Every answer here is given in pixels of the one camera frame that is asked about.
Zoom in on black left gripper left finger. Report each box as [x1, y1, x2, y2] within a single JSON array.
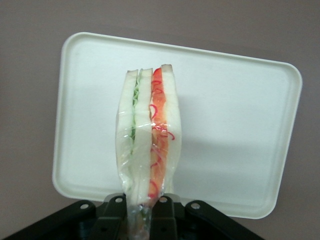
[[91, 193, 128, 240]]

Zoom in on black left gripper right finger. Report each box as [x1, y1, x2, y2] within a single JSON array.
[[149, 193, 182, 240]]

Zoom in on plastic-wrapped triangle sandwich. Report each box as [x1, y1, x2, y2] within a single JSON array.
[[113, 63, 182, 240]]

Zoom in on cream rectangular plastic tray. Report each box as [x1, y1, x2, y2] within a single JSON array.
[[52, 31, 303, 220]]

